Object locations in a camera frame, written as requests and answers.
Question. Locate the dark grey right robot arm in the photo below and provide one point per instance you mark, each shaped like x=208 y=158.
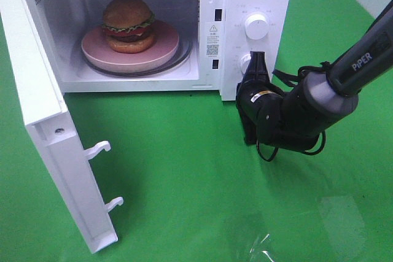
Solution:
x=319 y=96

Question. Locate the white microwave door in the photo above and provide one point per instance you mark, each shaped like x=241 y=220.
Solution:
x=50 y=125

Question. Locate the pink round plate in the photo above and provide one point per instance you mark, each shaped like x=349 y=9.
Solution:
x=163 y=31

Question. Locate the white microwave oven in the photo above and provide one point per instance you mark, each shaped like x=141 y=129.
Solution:
x=214 y=27

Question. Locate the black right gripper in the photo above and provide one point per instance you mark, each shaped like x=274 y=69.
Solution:
x=258 y=102

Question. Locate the burger with bun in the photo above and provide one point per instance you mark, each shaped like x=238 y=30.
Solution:
x=127 y=26

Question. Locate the white microwave knob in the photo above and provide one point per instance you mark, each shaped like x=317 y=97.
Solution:
x=256 y=26
x=244 y=62

